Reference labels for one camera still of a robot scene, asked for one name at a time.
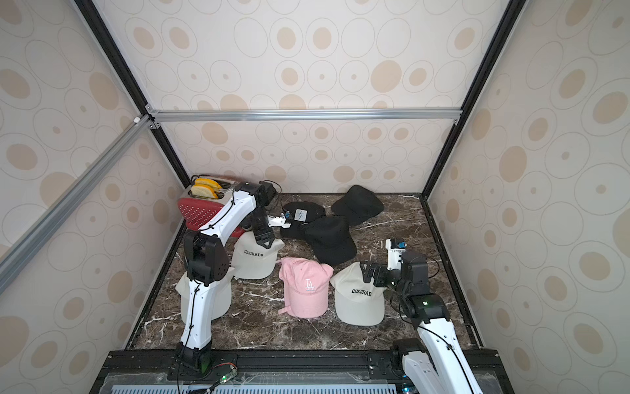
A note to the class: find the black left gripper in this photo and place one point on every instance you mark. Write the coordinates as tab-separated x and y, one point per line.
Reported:
264	235

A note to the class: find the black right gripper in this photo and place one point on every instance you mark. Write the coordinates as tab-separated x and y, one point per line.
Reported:
384	276

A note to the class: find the pink cap with logo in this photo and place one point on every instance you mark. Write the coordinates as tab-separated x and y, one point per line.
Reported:
306	285

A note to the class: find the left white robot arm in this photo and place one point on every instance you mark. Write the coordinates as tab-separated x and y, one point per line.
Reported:
208	263

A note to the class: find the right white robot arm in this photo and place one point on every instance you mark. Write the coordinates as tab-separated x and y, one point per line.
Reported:
435	363

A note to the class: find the beige Colorado cap right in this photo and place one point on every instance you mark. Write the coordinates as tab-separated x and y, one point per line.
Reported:
356	302

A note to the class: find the beige colorado cap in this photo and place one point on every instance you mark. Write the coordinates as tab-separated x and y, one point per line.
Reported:
222	298
356	302

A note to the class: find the black cap white patch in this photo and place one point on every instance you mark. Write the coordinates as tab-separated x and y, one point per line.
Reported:
299	215

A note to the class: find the black cap middle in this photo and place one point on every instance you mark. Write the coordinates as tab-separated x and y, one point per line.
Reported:
330	240

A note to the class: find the beige Colorado cap left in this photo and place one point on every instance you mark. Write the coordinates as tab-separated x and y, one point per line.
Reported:
222	298

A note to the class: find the black cap rear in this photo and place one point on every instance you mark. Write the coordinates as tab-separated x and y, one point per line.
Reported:
358	205

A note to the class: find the red polka dot toaster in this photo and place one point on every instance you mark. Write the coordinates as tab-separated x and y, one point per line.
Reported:
199	211

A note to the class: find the yellow toast slices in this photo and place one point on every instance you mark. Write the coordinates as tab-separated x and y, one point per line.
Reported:
206	188

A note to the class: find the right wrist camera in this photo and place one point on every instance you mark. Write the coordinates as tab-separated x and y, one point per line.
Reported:
395	249

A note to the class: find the horizontal aluminium frame bar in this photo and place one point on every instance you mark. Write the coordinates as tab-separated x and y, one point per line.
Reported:
344	114

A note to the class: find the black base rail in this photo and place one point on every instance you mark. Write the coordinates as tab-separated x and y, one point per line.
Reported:
256	367

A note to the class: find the left aluminium frame bar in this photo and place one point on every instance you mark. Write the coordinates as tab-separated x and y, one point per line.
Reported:
29	245

